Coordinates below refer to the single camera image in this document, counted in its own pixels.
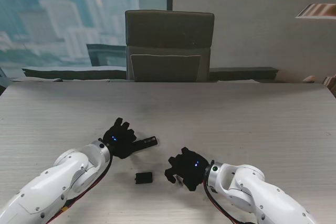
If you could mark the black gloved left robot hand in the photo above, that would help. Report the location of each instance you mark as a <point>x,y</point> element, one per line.
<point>119,140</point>

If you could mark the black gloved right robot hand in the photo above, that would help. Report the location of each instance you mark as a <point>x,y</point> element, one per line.
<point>190,167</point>

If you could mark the silver AAA battery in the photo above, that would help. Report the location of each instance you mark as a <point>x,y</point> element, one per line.
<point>179,180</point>

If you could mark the black remote control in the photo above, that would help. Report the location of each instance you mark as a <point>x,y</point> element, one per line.
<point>147,142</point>

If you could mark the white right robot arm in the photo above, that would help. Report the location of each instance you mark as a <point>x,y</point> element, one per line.
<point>262,197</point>

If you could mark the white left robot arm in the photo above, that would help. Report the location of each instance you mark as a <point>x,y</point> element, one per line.
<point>52,182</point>

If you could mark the black battery cover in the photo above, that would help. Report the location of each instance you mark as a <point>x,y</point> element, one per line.
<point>144,178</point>

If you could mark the dark foam mat stack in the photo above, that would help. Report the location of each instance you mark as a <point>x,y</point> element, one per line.
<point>244,74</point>
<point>73,74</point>

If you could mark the flat cardboard sheet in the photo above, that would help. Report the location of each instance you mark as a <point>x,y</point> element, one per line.
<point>34,79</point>

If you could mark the grey office chair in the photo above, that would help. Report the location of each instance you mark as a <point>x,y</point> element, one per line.
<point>168,40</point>

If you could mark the small pale wooden piece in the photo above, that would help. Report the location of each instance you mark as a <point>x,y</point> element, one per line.
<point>309,79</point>

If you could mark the city skyline backdrop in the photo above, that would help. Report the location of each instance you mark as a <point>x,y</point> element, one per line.
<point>39,11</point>

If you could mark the light wooden stack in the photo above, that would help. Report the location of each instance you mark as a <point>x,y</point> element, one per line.
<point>330,83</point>

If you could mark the wooden shelf board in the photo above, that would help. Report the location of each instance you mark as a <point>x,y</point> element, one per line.
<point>317,11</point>

